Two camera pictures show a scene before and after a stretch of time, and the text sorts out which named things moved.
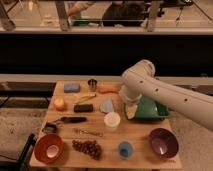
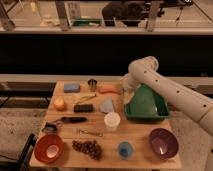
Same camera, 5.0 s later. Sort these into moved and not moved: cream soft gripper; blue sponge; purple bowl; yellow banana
Moved: cream soft gripper
Not moved: blue sponge; yellow banana; purple bowl
